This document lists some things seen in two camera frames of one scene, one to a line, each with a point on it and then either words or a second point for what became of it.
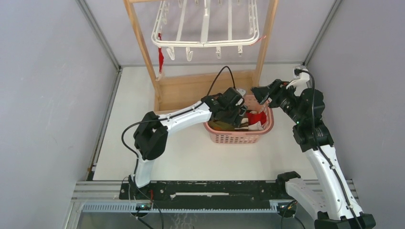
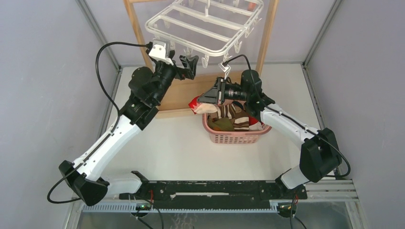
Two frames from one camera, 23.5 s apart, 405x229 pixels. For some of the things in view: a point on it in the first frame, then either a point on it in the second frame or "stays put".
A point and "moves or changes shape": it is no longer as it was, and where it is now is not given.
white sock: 255,127 stays put
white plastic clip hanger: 206,24 moves or changes shape
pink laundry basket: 255,103 stays put
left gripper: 235,119 to 188,73
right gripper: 275,89 to 216,94
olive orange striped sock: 221,126 stays put
